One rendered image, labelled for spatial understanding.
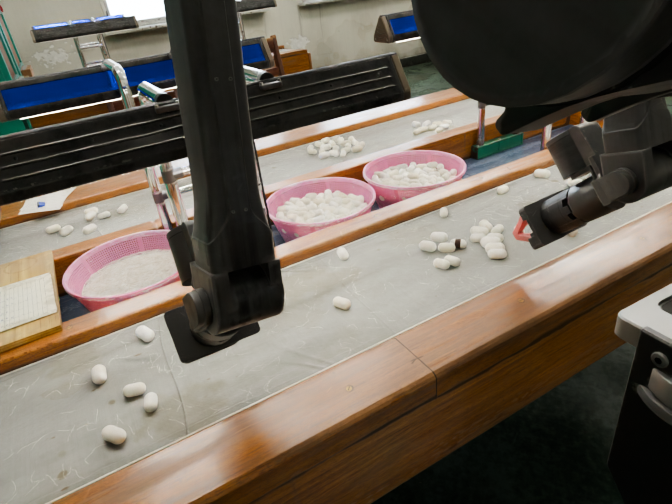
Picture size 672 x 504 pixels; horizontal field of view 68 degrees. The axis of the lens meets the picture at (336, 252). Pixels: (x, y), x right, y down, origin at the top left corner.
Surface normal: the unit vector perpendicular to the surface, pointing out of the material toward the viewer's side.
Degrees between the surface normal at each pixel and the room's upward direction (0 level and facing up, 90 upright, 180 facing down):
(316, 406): 0
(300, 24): 89
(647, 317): 0
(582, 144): 91
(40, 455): 0
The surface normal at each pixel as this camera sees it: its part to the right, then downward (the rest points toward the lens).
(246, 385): -0.11, -0.86
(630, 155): -0.88, 0.32
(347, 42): 0.46, 0.39
